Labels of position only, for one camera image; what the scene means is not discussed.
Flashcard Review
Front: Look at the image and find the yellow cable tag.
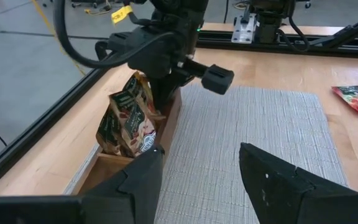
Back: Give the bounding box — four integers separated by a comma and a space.
110, 4, 135, 25

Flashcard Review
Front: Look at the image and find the thick black gripper cable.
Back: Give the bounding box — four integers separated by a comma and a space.
53, 0, 175, 70

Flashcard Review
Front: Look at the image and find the dark green snack bag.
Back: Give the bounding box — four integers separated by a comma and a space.
95, 105, 121, 156

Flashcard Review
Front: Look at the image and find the beige tea bag packet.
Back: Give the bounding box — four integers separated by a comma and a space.
109, 90, 167, 158

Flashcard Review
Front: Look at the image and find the grey woven placemat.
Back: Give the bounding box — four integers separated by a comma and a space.
63, 83, 349, 224

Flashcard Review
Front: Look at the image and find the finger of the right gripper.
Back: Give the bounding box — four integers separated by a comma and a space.
163, 77, 193, 108
150, 77, 167, 108

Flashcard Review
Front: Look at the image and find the yellow hanging cable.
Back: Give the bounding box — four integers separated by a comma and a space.
31, 0, 86, 77

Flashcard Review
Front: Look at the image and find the red tea bag packet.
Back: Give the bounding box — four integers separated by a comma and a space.
331, 84, 358, 115

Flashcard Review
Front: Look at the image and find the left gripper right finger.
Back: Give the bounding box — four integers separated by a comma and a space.
240, 142, 354, 224

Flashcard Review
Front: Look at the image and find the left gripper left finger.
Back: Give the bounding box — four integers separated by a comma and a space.
82, 147, 165, 224

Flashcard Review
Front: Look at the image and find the wooden three-compartment box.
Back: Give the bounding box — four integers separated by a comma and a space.
71, 88, 183, 197

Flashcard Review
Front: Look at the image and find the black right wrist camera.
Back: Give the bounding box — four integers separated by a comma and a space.
108, 29, 138, 50

